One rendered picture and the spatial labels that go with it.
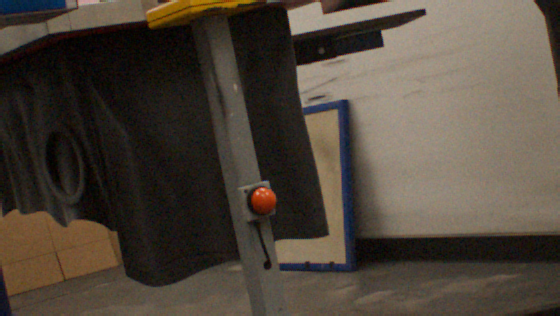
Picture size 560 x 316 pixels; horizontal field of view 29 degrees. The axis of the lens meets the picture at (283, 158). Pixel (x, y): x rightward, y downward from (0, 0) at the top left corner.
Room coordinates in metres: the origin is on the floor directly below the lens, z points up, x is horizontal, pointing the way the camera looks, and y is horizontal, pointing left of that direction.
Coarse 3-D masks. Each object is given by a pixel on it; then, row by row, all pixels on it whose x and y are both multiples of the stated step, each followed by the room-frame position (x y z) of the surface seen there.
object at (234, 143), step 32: (192, 0) 1.47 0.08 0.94; (224, 0) 1.50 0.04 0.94; (256, 0) 1.53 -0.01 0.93; (224, 32) 1.55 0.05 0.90; (224, 64) 1.54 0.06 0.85; (224, 96) 1.54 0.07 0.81; (224, 128) 1.54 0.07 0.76; (224, 160) 1.55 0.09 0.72; (256, 256) 1.53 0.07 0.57; (256, 288) 1.54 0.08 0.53
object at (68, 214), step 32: (32, 64) 1.84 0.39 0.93; (64, 64) 1.74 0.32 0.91; (0, 96) 1.99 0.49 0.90; (32, 96) 1.90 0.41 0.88; (64, 96) 1.77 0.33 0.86; (0, 128) 2.06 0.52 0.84; (32, 128) 1.92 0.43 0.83; (64, 128) 1.78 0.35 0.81; (0, 160) 2.09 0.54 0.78; (32, 160) 1.97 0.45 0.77; (64, 160) 1.83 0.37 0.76; (0, 192) 2.11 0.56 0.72; (32, 192) 1.99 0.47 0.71; (64, 192) 1.84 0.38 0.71; (96, 192) 1.77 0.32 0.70; (64, 224) 1.91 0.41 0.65
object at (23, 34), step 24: (120, 0) 1.68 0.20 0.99; (144, 0) 1.70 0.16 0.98; (288, 0) 1.87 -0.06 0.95; (312, 0) 1.97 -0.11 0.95; (48, 24) 1.60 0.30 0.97; (72, 24) 1.63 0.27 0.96; (96, 24) 1.65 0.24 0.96; (120, 24) 1.68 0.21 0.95; (0, 48) 1.77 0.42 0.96; (24, 48) 1.74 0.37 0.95
